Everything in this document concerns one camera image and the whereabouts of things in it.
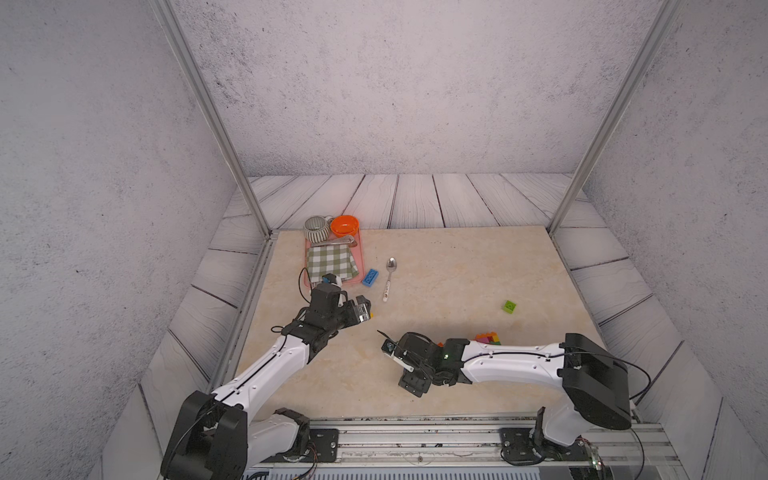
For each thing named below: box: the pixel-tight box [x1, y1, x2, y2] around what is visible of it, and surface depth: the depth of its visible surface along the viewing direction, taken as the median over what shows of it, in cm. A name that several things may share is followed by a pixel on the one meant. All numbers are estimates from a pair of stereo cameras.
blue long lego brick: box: [362, 269, 379, 288], surface depth 106 cm
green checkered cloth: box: [307, 244, 359, 284], surface depth 113 cm
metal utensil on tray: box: [312, 235, 358, 248], surface depth 117 cm
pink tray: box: [304, 230, 366, 288], surface depth 113 cm
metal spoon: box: [383, 256, 397, 303], surface depth 110 cm
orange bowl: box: [330, 215, 359, 237], surface depth 121 cm
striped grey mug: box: [303, 215, 333, 244], surface depth 117 cm
